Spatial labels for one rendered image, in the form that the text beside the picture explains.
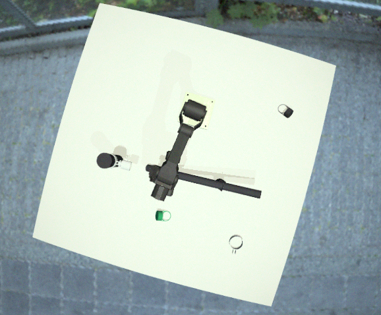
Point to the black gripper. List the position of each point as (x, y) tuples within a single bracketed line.
[(170, 192)]

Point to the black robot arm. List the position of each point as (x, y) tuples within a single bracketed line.
[(165, 177)]

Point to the white open-top cup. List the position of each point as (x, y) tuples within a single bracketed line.
[(126, 165)]

